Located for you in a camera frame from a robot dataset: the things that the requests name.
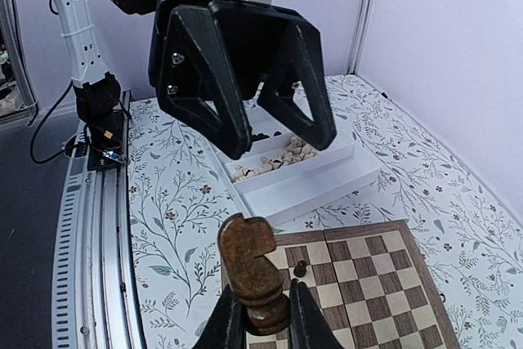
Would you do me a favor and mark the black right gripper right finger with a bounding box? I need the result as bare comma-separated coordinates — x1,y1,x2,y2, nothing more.
288,279,343,349

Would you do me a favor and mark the front aluminium rail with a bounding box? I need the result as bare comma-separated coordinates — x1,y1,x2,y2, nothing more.
51,136,148,349

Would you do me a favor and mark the left aluminium frame post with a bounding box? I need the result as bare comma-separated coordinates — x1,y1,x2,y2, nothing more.
346,0,374,74

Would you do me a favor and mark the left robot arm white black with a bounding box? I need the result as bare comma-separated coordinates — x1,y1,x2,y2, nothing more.
51,0,337,159

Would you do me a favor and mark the pile of light chess pieces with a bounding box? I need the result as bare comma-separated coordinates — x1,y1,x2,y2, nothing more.
230,135,319,183

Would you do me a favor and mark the white plastic compartment tray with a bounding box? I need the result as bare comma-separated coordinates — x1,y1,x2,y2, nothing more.
209,107,381,226

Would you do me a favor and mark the dark knight chess piece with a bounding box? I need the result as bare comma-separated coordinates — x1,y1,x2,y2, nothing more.
217,213,290,336

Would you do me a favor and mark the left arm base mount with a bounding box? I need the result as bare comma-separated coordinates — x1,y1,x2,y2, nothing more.
74,87,130,172

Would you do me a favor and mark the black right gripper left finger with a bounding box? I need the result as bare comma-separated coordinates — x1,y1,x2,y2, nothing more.
194,284,246,349

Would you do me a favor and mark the pile of dark chess pieces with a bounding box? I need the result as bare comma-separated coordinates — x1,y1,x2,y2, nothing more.
252,131,282,141

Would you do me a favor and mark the floral patterned table cloth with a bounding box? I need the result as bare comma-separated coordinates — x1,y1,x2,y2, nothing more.
127,76,522,348

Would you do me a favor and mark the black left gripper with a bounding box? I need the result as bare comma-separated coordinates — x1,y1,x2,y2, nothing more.
148,0,337,159

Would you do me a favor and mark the wooden chess board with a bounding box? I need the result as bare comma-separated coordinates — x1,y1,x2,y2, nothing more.
267,221,459,348

